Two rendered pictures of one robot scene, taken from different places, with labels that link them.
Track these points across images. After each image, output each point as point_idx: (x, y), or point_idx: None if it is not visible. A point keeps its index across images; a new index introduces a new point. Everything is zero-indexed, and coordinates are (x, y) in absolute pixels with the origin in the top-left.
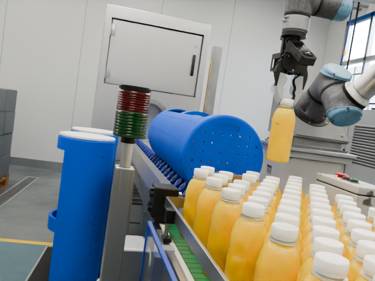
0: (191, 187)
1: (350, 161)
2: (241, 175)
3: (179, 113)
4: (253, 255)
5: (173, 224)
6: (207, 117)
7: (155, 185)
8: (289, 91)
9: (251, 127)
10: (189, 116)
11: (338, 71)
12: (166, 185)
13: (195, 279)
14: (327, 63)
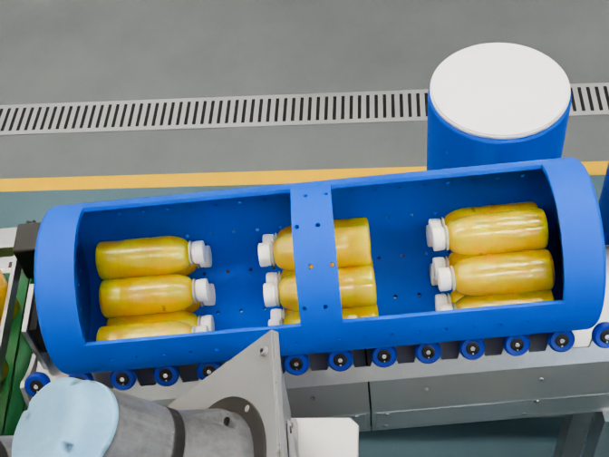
0: None
1: None
2: (23, 327)
3: (321, 184)
4: None
5: (26, 281)
6: (55, 209)
7: (27, 223)
8: (265, 385)
9: (34, 290)
10: (185, 195)
11: (36, 422)
12: (32, 237)
13: None
14: (74, 384)
